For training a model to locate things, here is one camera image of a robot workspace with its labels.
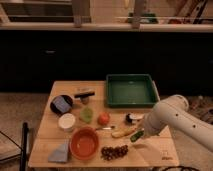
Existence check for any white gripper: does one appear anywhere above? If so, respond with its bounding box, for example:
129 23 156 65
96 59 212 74
138 114 165 137

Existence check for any green pepper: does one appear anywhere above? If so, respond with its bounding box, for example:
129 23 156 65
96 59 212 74
130 130 144 143

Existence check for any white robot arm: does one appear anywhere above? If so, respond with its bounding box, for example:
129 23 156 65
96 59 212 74
138 95 213 152

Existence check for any red bowl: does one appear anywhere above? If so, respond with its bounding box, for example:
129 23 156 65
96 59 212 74
69 127 99 161

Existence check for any black bowl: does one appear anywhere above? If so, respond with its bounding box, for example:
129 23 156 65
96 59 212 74
50 95 73 115

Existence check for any blue sponge in bowl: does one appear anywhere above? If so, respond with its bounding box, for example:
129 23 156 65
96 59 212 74
53 96 70 113

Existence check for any green plastic tray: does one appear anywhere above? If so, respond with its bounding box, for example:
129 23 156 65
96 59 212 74
105 74 159 108

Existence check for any yellow banana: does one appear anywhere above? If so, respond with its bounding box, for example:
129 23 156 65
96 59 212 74
111 127 136 138

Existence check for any small metal utensil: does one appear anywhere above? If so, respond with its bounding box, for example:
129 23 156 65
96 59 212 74
95 126 116 131

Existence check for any red tomato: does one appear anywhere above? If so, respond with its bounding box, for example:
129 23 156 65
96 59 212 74
97 113 110 126

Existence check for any bunch of dark grapes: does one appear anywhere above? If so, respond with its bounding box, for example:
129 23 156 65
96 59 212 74
101 145 128 161

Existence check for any white round container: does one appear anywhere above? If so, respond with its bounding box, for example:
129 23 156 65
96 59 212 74
58 113 76 132

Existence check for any grey blue cloth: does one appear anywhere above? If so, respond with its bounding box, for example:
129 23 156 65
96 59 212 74
48 140 69 163

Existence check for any black stand on floor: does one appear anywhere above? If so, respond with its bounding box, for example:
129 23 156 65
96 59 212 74
19 122 29 171

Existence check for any black handled tool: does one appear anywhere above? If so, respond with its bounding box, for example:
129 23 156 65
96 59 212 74
74 88 95 104

